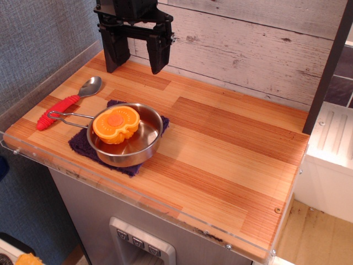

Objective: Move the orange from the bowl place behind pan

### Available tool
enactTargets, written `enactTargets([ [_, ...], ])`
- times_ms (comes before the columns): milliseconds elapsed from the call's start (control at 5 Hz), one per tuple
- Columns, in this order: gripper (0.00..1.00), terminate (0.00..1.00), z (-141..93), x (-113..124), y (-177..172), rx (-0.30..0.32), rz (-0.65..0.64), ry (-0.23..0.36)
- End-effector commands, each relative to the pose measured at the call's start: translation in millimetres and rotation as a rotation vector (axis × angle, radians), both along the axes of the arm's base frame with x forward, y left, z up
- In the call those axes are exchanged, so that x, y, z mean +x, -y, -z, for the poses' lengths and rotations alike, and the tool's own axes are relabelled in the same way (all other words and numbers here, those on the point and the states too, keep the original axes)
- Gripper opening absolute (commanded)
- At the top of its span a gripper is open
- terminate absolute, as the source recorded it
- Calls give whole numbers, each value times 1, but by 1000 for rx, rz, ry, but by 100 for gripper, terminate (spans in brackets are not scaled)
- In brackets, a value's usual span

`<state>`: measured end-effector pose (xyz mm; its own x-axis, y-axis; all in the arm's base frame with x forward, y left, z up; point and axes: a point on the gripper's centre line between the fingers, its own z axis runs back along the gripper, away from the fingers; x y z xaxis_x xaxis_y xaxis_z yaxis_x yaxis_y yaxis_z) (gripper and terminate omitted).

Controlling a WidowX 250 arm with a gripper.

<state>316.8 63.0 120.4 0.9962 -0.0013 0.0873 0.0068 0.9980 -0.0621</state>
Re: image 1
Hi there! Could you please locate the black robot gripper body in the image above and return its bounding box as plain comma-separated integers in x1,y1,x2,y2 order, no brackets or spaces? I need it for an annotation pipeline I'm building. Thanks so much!
94,1,174,41

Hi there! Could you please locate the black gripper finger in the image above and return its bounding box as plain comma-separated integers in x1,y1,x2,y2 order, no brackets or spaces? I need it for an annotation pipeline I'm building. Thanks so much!
99,23,130,64
147,24,174,75

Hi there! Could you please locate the orange plastic half orange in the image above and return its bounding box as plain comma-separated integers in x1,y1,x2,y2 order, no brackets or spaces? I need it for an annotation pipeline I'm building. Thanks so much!
92,105,140,144

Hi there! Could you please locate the stainless steel pan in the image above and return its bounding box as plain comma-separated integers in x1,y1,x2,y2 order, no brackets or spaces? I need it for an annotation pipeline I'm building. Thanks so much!
47,103,164,167

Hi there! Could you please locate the purple cloth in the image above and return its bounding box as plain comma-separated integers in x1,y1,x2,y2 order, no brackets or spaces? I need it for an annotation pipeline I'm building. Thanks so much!
68,100,169,177

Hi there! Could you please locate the clear acrylic edge guard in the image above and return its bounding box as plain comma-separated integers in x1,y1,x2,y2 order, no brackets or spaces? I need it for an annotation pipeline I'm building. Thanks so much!
0,131,276,259

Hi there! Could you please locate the silver toy fridge cabinet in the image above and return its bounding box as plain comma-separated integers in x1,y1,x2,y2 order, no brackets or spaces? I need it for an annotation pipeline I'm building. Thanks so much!
50,169,252,264

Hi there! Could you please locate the grey water dispenser panel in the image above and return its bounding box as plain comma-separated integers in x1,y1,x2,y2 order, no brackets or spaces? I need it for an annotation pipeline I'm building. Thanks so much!
109,217,177,264

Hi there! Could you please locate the white toy sink unit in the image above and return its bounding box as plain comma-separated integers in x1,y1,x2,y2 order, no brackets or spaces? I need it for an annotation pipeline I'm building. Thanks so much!
293,40,353,221

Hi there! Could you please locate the yellow toy at corner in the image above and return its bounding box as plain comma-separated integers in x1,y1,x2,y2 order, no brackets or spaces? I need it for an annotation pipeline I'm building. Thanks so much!
15,253,43,265

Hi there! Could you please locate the red handled metal spoon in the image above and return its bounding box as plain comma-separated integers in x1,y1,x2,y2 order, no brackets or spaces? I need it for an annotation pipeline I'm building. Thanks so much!
36,76,103,130

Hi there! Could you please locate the dark right shelf post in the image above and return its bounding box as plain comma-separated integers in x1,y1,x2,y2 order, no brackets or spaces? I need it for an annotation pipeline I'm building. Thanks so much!
302,0,352,135

